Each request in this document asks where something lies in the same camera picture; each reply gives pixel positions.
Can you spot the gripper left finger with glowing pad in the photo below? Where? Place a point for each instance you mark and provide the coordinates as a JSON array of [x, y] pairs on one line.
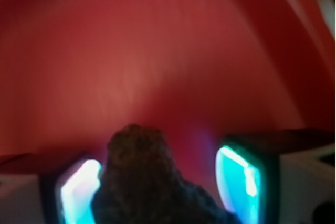
[[48, 188]]

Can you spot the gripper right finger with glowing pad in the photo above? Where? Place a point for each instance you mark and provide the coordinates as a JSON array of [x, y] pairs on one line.
[[285, 176]]

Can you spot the grey brown rock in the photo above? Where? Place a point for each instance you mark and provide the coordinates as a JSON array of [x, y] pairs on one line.
[[141, 183]]

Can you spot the red plastic tray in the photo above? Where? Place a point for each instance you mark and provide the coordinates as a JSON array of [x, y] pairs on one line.
[[74, 71]]

